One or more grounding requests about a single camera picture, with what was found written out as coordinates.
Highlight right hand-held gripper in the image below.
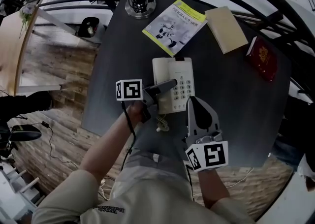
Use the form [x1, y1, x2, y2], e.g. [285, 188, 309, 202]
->
[183, 96, 229, 172]

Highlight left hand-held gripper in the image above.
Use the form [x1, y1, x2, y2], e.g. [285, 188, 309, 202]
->
[116, 78, 178, 124]

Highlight white telephone handset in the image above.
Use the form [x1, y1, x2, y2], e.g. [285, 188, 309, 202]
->
[152, 58, 171, 115]

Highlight white desk telephone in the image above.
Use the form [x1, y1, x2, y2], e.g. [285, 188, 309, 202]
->
[152, 57, 196, 115]

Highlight person's right forearm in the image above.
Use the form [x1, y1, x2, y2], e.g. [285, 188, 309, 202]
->
[196, 168, 231, 209]

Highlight person's left forearm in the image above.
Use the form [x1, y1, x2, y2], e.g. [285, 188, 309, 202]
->
[80, 114, 138, 182]

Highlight person's left hand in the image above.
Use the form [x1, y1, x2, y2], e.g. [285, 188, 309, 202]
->
[126, 101, 143, 122]

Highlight white and yellow-green book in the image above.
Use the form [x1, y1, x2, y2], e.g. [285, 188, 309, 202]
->
[142, 0, 209, 58]

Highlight beige book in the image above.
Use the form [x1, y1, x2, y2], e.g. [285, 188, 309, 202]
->
[204, 5, 249, 55]

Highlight red book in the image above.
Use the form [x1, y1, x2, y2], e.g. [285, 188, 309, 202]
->
[244, 36, 279, 83]

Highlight black waste bin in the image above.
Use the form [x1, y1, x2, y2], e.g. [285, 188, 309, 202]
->
[78, 17, 100, 38]

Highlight person's beige shirt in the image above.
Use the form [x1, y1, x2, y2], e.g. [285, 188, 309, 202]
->
[31, 150, 255, 224]

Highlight white table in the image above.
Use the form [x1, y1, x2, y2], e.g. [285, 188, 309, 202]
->
[255, 166, 315, 224]

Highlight black cloth bag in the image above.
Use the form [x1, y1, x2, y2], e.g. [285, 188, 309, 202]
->
[0, 91, 53, 125]

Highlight black shoe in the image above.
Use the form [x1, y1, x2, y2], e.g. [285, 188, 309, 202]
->
[11, 124, 42, 142]

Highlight pale flower bouquet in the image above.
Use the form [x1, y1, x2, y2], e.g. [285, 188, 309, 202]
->
[19, 3, 37, 32]

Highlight light wooden table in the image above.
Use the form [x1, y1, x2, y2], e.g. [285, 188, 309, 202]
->
[0, 8, 62, 96]

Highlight white chair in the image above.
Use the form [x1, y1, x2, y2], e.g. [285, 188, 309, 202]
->
[0, 161, 41, 217]

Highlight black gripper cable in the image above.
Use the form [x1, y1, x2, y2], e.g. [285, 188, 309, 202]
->
[121, 101, 137, 172]

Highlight white floor cable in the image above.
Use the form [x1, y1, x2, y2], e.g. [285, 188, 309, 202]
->
[221, 167, 254, 190]

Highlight black floor cable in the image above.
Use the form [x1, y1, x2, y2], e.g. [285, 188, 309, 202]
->
[41, 120, 80, 170]

